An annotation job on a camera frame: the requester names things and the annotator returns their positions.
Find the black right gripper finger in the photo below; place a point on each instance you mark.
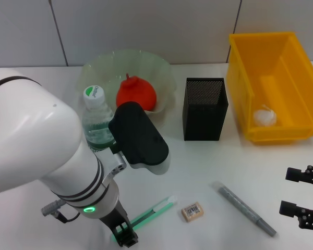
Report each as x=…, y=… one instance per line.
x=288, y=207
x=294, y=174

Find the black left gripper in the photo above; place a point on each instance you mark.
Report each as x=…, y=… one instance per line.
x=117, y=216

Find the mint green utility knife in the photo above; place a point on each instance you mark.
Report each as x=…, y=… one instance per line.
x=159, y=208

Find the white paper ball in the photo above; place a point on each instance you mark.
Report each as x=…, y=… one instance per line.
x=264, y=117

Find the clear green-label water bottle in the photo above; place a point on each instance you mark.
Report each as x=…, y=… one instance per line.
x=94, y=117

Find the red-orange toy orange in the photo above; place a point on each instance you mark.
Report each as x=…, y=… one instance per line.
x=138, y=91

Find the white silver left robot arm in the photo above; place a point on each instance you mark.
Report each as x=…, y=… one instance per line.
x=28, y=130

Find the grey marker pen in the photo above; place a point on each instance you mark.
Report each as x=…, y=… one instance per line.
x=240, y=205

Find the beige barcode eraser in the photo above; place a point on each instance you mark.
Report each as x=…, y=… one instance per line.
x=193, y=211

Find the black mesh pen holder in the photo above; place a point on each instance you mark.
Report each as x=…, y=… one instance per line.
x=203, y=122

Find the translucent green fruit bowl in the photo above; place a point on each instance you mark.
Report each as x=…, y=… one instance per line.
x=146, y=62

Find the yellow plastic bin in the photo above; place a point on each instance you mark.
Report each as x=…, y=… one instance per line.
x=274, y=86

